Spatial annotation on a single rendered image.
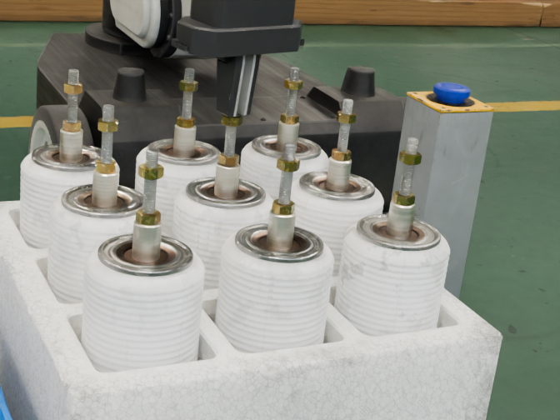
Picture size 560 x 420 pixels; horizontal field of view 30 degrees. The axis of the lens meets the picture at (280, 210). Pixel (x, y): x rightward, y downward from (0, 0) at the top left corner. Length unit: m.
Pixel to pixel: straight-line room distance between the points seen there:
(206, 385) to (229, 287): 0.09
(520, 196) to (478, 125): 0.74
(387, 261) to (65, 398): 0.29
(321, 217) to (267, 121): 0.46
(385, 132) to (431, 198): 0.37
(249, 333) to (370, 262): 0.12
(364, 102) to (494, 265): 0.31
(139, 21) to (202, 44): 0.73
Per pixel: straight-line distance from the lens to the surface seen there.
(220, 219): 0.94
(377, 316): 0.92
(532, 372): 1.29
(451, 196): 1.17
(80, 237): 0.91
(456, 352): 0.93
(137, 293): 0.80
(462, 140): 1.15
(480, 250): 1.61
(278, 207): 0.86
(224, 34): 0.89
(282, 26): 0.93
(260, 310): 0.86
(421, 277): 0.91
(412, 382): 0.92
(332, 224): 1.00
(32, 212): 1.04
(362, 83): 1.54
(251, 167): 1.11
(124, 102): 1.40
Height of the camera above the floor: 0.60
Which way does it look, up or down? 21 degrees down
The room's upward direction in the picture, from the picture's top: 6 degrees clockwise
